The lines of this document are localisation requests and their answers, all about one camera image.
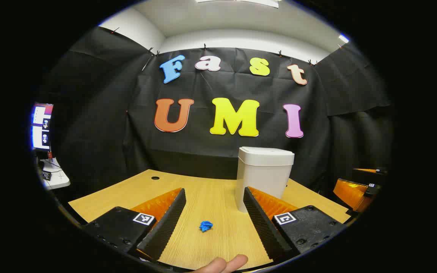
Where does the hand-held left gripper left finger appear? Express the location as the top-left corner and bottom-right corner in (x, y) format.
(83, 188), (187, 262)

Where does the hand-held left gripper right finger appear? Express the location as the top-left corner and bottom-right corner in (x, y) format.
(243, 186), (347, 262)

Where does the white desktop garbage bin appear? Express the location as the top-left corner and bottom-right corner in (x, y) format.
(235, 146), (295, 213)

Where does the wooden desktop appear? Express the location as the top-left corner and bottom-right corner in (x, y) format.
(68, 169), (352, 270)

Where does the white side table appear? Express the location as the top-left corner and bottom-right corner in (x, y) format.
(38, 157), (71, 190)

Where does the black backdrop cloth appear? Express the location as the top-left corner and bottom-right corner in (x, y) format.
(38, 27), (393, 198)

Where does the computer monitor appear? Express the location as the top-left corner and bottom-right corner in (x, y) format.
(31, 102), (54, 151)

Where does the ceiling light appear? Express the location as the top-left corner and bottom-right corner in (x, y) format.
(196, 0), (281, 9)

